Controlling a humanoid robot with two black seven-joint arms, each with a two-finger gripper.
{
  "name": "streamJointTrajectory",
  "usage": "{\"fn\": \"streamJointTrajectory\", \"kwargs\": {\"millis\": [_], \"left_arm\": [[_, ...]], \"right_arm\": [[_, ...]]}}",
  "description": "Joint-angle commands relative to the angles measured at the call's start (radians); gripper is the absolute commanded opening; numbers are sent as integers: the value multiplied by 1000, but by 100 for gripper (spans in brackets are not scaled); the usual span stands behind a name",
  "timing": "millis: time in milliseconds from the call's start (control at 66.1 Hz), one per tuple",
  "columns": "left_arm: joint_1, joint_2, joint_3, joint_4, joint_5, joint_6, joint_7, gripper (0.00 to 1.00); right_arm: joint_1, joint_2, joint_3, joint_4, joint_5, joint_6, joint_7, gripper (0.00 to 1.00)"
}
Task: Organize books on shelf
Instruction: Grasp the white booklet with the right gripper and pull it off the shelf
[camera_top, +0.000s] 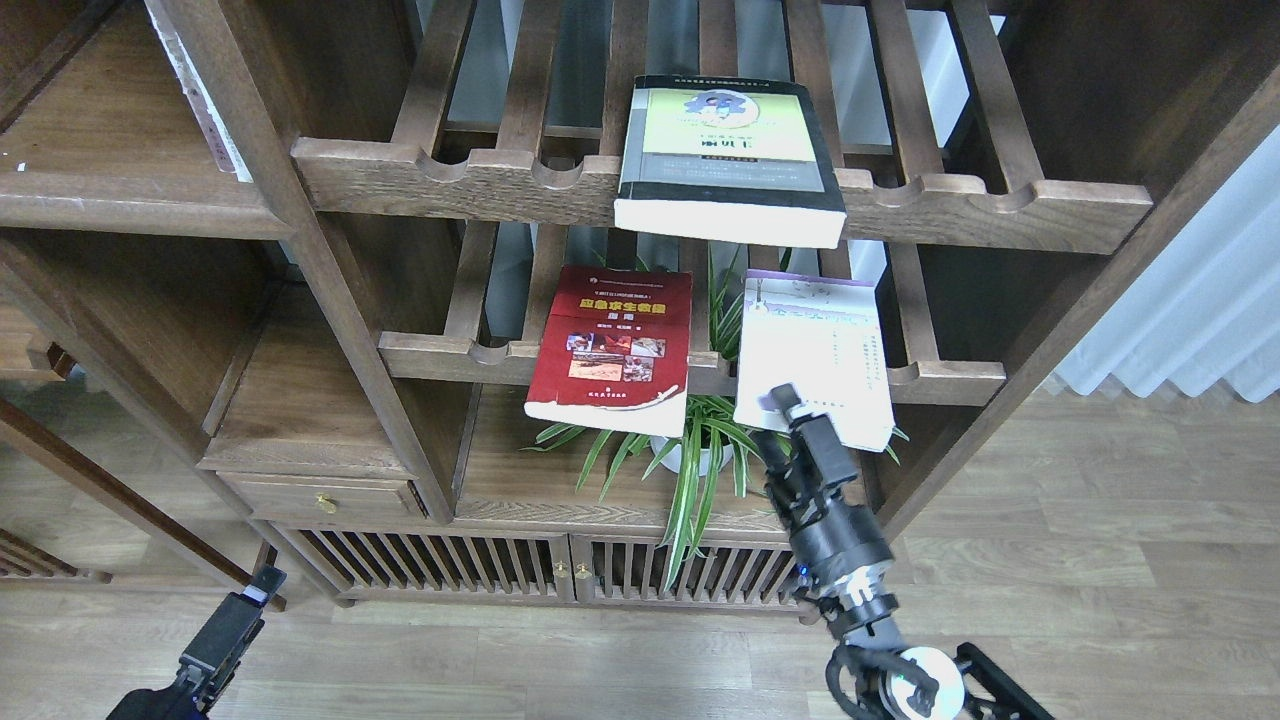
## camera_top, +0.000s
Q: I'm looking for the white plant pot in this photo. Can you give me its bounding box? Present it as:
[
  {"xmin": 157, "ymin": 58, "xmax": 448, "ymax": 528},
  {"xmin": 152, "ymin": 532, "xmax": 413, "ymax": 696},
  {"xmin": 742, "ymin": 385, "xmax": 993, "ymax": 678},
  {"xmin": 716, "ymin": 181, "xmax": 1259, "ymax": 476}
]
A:
[{"xmin": 649, "ymin": 432, "xmax": 733, "ymax": 477}]

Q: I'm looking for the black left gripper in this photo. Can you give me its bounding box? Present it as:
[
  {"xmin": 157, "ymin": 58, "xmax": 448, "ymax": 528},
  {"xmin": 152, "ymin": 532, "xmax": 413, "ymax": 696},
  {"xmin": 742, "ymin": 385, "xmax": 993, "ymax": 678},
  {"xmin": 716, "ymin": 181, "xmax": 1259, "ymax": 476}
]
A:
[{"xmin": 108, "ymin": 566, "xmax": 287, "ymax": 719}]

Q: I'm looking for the wooden furniture at left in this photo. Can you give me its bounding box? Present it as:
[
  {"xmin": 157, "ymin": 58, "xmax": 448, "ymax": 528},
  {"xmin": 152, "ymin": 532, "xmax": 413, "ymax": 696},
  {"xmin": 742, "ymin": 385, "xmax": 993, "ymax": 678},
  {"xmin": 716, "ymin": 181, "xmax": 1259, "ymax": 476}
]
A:
[{"xmin": 1, "ymin": 300, "xmax": 251, "ymax": 588}]

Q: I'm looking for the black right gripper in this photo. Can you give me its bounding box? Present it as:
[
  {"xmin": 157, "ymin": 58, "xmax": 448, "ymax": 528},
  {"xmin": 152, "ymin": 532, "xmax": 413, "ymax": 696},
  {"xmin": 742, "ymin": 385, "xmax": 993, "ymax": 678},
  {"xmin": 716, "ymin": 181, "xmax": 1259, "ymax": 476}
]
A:
[{"xmin": 751, "ymin": 384, "xmax": 897, "ymax": 611}]

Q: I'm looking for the green spider plant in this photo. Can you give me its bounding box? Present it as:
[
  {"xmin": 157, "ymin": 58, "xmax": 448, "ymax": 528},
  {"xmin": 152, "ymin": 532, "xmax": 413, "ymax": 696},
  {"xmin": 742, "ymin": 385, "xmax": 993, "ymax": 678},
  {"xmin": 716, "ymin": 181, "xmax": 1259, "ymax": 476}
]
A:
[{"xmin": 522, "ymin": 249, "xmax": 909, "ymax": 582}]

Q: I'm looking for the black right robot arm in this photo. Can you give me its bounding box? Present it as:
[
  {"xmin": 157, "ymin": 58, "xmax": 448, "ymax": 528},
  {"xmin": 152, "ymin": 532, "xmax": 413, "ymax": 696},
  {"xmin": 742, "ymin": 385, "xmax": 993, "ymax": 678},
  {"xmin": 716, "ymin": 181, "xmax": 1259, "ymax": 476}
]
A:
[{"xmin": 753, "ymin": 384, "xmax": 1048, "ymax": 719}]

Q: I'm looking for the white curtain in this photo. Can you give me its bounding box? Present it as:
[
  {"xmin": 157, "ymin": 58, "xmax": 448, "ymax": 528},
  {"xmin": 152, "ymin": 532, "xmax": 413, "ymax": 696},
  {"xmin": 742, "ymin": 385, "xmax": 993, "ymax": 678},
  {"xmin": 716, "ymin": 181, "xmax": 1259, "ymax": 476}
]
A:
[{"xmin": 1046, "ymin": 132, "xmax": 1279, "ymax": 402}]

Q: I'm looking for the white and purple book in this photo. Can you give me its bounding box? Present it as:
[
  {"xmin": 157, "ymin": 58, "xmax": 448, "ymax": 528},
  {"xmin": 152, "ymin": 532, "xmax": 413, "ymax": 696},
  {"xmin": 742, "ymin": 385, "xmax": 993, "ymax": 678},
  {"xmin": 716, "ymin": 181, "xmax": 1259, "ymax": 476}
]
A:
[{"xmin": 733, "ymin": 269, "xmax": 896, "ymax": 452}]

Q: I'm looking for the white book upright on shelf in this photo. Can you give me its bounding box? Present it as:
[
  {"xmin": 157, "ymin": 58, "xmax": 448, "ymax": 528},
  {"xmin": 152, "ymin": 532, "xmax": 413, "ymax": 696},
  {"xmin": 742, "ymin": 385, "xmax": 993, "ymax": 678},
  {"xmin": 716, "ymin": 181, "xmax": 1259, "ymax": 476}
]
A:
[{"xmin": 145, "ymin": 1, "xmax": 253, "ymax": 183}]

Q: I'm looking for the dark wooden bookshelf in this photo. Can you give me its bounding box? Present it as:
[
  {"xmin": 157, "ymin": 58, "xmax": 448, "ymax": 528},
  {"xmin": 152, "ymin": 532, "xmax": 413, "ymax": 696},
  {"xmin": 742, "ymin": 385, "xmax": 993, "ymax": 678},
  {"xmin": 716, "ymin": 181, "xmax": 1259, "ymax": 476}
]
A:
[{"xmin": 3, "ymin": 1, "xmax": 1277, "ymax": 609}]

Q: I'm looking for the yellow and black book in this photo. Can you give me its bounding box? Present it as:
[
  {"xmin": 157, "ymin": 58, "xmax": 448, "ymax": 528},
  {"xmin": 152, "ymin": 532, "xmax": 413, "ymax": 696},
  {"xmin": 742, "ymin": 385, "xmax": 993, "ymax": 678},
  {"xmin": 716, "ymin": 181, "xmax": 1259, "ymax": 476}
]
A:
[{"xmin": 613, "ymin": 76, "xmax": 846, "ymax": 249}]

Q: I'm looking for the red cover book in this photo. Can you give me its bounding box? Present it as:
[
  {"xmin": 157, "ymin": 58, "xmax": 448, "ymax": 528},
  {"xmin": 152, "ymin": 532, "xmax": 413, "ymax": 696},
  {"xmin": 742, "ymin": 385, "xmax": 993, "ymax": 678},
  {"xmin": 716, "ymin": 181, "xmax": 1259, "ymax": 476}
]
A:
[{"xmin": 524, "ymin": 266, "xmax": 692, "ymax": 437}]

